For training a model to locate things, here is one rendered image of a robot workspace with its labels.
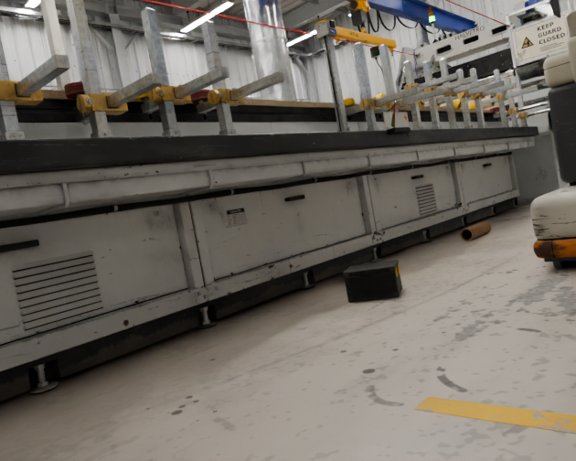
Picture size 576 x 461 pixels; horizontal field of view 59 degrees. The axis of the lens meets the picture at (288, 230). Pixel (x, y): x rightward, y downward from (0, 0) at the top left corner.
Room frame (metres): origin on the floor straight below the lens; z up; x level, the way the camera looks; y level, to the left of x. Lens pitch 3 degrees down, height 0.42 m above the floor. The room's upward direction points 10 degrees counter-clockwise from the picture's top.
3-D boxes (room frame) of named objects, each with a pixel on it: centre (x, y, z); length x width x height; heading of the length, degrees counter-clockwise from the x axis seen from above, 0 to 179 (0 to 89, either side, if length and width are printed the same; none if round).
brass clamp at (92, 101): (1.53, 0.47, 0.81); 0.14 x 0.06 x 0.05; 138
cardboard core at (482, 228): (3.19, -1.16, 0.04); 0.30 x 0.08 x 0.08; 138
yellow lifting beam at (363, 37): (7.79, -1.65, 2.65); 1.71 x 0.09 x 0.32; 138
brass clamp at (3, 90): (1.35, 0.64, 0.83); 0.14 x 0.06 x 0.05; 138
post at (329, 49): (2.44, -0.34, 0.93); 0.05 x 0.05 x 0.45; 48
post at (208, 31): (1.89, 0.15, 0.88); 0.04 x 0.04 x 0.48; 48
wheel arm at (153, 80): (1.52, 0.43, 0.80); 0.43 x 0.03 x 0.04; 48
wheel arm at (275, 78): (1.89, 0.09, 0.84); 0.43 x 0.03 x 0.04; 48
